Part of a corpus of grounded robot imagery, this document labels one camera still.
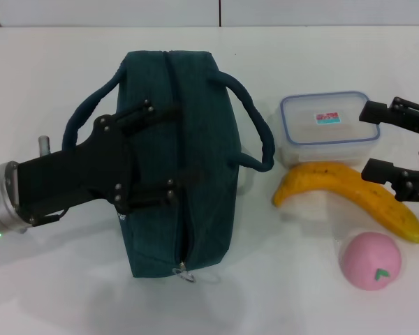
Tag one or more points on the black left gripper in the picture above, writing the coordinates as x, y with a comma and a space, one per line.
73, 178

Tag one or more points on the dark teal insulated lunch bag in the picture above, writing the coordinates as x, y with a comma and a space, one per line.
202, 157

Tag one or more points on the yellow toy banana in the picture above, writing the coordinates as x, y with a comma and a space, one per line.
335, 178

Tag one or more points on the pink toy peach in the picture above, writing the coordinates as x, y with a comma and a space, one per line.
366, 258

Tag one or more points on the silver left gripper connector stub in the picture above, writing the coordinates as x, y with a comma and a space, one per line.
44, 146

